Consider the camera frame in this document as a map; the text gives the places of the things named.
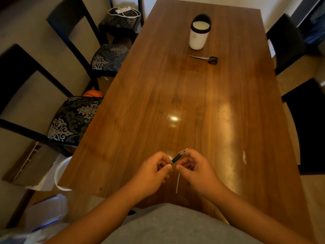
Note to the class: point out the person's left hand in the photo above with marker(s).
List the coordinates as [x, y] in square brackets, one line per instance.
[148, 176]

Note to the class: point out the person's right hand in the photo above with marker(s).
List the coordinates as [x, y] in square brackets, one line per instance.
[200, 175]

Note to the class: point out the person's left thumb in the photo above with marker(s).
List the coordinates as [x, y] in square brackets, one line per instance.
[166, 170]

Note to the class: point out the person's right thumb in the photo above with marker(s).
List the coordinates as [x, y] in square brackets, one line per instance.
[181, 172]

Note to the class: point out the black pen with metal tip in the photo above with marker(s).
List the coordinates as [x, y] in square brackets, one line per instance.
[177, 158]

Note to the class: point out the person's right forearm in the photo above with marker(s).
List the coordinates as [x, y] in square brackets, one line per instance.
[254, 221]

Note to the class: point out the person's left forearm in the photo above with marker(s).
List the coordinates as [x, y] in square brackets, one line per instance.
[101, 218]

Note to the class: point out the thin white pen refill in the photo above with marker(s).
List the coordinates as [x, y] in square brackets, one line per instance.
[178, 183]

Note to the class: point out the grey shirt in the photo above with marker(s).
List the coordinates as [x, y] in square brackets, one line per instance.
[177, 226]

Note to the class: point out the white round plastic basket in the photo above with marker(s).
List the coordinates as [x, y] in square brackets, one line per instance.
[62, 174]

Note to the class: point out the black chair with patterned seat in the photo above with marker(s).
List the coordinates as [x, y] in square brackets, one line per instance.
[73, 119]
[109, 58]
[119, 24]

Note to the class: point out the orange basketball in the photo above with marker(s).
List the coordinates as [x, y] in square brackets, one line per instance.
[93, 93]

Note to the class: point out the clear plastic storage box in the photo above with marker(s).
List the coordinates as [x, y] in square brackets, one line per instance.
[45, 212]

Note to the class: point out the white cup with black rim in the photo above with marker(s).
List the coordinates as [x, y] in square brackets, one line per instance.
[198, 35]

